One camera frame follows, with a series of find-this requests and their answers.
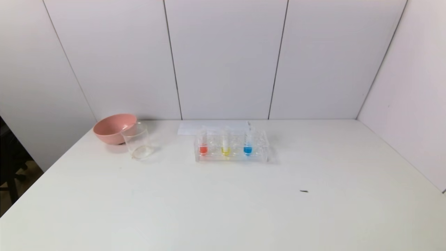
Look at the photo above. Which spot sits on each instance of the test tube with blue pigment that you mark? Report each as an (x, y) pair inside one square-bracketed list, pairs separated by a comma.
[(247, 150)]

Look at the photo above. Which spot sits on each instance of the dark chair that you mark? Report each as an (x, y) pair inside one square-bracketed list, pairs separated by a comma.
[(10, 153)]

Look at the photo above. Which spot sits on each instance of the clear glass beaker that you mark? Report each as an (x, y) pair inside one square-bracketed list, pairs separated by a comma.
[(137, 146)]

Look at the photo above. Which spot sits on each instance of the white paper sheet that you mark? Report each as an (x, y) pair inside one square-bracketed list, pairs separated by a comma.
[(188, 128)]

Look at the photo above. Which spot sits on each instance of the pink bowl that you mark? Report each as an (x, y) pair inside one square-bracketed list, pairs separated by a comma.
[(111, 129)]

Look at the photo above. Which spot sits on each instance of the clear plastic test tube rack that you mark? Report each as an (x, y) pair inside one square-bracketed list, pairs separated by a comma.
[(237, 158)]

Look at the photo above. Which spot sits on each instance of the test tube with red pigment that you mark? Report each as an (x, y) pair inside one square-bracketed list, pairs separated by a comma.
[(203, 150)]

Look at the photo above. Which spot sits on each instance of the test tube with yellow pigment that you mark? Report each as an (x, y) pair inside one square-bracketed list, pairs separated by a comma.
[(226, 150)]

